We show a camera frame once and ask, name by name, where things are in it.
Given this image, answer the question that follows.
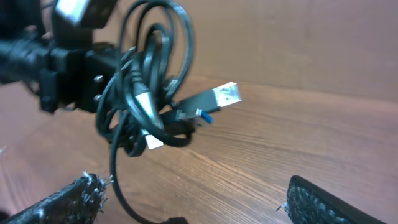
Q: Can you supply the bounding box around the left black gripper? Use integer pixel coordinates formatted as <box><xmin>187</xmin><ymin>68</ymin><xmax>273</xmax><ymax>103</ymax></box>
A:
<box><xmin>39</xmin><ymin>18</ymin><xmax>116</xmax><ymax>113</ymax></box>

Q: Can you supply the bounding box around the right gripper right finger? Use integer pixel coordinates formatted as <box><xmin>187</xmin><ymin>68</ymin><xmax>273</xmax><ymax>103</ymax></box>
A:
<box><xmin>284</xmin><ymin>175</ymin><xmax>382</xmax><ymax>223</ymax></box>

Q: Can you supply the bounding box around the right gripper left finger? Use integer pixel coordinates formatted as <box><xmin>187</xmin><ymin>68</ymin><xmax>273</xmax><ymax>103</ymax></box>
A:
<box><xmin>1</xmin><ymin>172</ymin><xmax>109</xmax><ymax>224</ymax></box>

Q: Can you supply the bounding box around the black cable bundle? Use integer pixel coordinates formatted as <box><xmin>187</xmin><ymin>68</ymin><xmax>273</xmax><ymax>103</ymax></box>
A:
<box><xmin>95</xmin><ymin>0</ymin><xmax>243</xmax><ymax>224</ymax></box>

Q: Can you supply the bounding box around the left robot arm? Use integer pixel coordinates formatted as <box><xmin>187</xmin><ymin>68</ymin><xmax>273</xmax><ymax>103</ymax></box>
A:
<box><xmin>1</xmin><ymin>0</ymin><xmax>117</xmax><ymax>114</ymax></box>

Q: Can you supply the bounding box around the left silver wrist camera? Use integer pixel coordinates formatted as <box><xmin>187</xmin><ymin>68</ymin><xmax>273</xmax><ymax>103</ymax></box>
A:
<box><xmin>55</xmin><ymin>0</ymin><xmax>117</xmax><ymax>29</ymax></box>

